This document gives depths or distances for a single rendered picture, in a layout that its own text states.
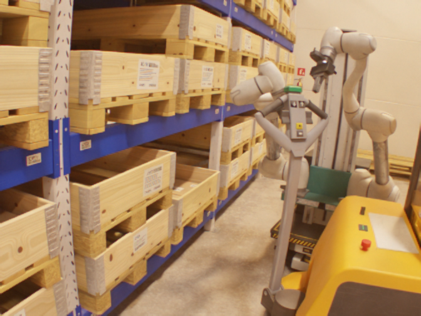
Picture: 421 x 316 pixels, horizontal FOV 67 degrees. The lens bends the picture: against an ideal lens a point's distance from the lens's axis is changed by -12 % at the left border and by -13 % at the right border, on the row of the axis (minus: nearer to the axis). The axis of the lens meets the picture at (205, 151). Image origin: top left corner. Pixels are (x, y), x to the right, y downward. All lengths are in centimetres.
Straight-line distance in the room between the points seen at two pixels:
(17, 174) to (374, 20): 662
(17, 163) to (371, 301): 131
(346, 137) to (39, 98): 220
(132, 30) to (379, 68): 541
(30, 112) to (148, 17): 133
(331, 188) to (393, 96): 448
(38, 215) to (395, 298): 127
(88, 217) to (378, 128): 161
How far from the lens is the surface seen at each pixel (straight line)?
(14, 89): 116
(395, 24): 717
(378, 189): 248
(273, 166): 266
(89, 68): 145
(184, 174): 317
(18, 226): 127
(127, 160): 233
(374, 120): 213
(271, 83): 178
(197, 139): 331
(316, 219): 299
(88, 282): 177
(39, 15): 124
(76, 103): 150
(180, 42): 222
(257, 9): 392
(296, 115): 160
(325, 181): 279
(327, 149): 283
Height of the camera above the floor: 147
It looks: 13 degrees down
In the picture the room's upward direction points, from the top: 4 degrees clockwise
